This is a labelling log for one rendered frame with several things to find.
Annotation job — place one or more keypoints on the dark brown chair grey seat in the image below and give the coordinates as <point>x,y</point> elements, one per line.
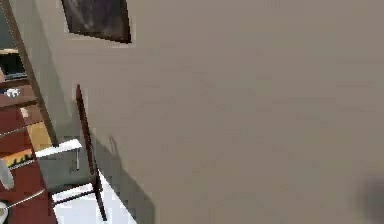
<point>87,140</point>

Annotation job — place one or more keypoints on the yellow flat cushion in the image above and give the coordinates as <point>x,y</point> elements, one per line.
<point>39,136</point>

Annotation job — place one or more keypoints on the brown wooden shelf unit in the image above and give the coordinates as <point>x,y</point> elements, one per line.
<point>16,100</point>

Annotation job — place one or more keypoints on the black television set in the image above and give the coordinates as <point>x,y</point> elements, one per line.
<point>11,65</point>

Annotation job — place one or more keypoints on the pale grey oval dish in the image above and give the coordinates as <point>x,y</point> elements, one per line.
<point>5,175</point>

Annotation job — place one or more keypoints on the dark framed wall picture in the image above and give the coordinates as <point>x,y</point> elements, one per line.
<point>96,18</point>

